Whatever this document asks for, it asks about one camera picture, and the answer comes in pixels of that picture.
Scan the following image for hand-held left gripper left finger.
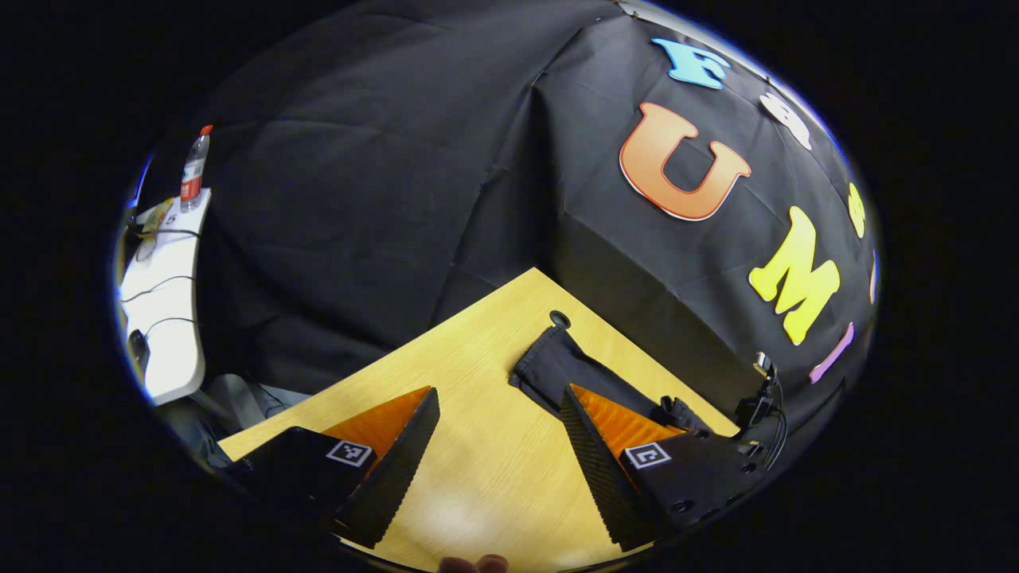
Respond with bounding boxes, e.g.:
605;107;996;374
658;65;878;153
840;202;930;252
225;387;441;550

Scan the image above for dark jeans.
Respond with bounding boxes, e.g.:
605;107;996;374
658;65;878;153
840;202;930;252
509;325;717;439

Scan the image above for clear bottle with red cap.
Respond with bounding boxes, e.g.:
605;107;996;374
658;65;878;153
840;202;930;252
180;124;214;214

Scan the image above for yellow packet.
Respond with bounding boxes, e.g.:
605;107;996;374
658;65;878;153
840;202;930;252
137;199;174;233

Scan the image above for black cable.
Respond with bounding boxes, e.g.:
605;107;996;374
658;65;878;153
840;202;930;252
127;225;201;241
119;275;196;305
119;317;197;335

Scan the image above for black backdrop cloth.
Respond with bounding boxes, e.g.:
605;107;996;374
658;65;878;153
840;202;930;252
135;0;880;446

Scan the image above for white side desk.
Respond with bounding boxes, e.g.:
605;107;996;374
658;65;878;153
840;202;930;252
118;187;213;407

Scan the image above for grey chair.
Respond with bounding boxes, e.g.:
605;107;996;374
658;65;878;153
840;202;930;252
171;372;313;470

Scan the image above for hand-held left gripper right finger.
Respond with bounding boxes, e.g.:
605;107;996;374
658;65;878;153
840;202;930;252
560;384;771;552

